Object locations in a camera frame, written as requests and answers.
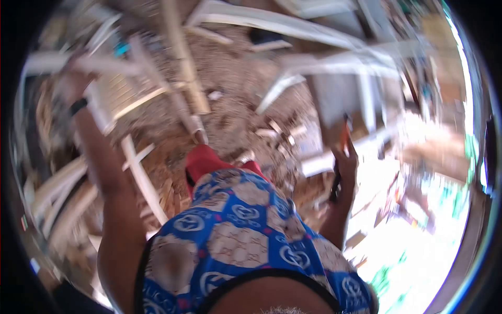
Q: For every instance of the person's left hand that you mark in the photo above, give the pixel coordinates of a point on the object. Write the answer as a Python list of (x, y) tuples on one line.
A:
[(72, 84)]

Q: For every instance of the person's right hand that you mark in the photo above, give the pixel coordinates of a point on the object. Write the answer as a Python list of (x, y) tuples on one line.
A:
[(348, 168)]

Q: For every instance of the person's right fingers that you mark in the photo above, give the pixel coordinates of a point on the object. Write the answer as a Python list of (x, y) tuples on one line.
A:
[(351, 151)]

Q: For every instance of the black wrist band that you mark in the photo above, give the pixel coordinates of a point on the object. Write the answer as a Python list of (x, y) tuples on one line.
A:
[(78, 106), (335, 184)]

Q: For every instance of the grey board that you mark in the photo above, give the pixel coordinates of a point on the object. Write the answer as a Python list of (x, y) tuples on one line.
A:
[(345, 98)]

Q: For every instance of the long white wooden plank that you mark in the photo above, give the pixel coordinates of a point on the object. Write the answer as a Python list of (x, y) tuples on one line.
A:
[(282, 25)]

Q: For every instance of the person's legs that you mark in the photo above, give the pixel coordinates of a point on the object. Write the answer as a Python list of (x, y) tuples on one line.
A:
[(204, 161)]

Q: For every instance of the person's body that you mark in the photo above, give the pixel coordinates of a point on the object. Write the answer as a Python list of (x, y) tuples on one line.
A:
[(235, 243)]

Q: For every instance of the white wooden slat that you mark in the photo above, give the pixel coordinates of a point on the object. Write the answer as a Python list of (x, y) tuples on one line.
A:
[(143, 180)]

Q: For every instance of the pile of white wooden slats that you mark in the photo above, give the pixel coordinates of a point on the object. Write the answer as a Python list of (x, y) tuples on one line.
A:
[(62, 200)]

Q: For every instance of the tan wooden post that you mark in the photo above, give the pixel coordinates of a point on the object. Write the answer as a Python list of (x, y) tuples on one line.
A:
[(184, 59)]

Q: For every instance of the white wooden frame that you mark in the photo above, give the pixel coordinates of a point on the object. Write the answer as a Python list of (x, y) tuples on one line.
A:
[(117, 78)]

